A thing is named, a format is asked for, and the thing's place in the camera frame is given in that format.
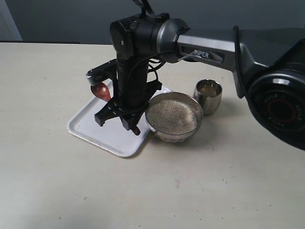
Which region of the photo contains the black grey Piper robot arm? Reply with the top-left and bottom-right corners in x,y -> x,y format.
87,13 -> 305,149

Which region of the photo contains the small steel cup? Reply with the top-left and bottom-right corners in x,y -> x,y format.
193,79 -> 223,115

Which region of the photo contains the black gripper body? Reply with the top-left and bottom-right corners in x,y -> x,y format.
112,57 -> 163,112

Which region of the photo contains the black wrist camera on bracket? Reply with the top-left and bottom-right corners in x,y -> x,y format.
86,59 -> 117,86

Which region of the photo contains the steel bowl of rice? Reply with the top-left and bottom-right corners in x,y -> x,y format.
145,92 -> 203,143

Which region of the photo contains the dark red wooden spoon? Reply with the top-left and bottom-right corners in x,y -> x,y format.
90,82 -> 141,136

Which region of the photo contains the white rectangular plastic tray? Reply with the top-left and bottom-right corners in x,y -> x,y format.
67,78 -> 173,158

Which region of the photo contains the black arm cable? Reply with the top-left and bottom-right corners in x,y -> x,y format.
127,0 -> 177,113

